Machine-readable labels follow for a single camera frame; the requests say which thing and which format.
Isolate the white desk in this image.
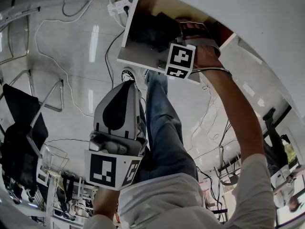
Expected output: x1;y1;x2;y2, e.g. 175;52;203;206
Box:
133;0;305;123

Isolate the person's right forearm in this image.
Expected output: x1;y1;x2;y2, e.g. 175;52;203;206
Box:
193;44;265;163

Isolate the person's right shoe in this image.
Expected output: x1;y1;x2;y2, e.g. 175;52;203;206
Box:
142;68;153;81

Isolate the white metal shelf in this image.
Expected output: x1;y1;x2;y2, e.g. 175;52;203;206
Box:
0;5;41;21

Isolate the thin gripper cable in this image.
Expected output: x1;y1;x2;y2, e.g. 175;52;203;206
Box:
190;66;232;76

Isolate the camera equipment pile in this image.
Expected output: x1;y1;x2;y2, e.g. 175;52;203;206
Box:
0;170;96;224

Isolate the wire stool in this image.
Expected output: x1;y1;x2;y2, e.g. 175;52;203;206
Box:
40;144;70;176

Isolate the person's shoe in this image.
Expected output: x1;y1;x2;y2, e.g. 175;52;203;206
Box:
121;67;138;83
142;68;153;81

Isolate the long white cable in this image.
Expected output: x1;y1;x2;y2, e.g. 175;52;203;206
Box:
34;0;127;119

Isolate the person's right jeans leg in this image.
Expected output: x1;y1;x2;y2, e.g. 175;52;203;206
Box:
144;70;200;184

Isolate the person's left forearm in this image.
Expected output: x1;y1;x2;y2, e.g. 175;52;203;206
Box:
92;187;120;221

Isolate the grey cable loop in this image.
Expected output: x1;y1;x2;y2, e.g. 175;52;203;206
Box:
62;0;94;18

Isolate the black office chair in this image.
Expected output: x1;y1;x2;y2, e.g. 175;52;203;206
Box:
0;69;65;195

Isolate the person's left jeans leg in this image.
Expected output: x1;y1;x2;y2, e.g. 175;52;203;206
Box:
136;96;151;159

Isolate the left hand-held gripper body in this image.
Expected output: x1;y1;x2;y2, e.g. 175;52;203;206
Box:
84;130;149;191

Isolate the person's white shirt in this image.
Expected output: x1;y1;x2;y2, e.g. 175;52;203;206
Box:
82;153;277;229

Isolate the person's jeans leg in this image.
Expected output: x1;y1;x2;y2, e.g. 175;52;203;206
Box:
144;70;200;184
136;96;151;159

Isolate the black cable bundle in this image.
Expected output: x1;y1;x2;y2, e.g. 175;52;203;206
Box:
196;118;240;224

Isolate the white power strip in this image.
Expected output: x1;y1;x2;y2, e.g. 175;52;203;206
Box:
107;0;135;16

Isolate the white wooden drawer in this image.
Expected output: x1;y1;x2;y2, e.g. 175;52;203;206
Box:
116;0;237;84

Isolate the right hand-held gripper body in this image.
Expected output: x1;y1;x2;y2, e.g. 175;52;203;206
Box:
164;36;221;80

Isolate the black cloth item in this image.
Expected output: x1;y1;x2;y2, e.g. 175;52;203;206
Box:
130;12;183;53

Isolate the person's left shoe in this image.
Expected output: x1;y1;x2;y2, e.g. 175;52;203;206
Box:
121;67;138;83

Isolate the black power cable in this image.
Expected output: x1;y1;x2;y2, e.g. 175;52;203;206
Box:
104;5;131;89

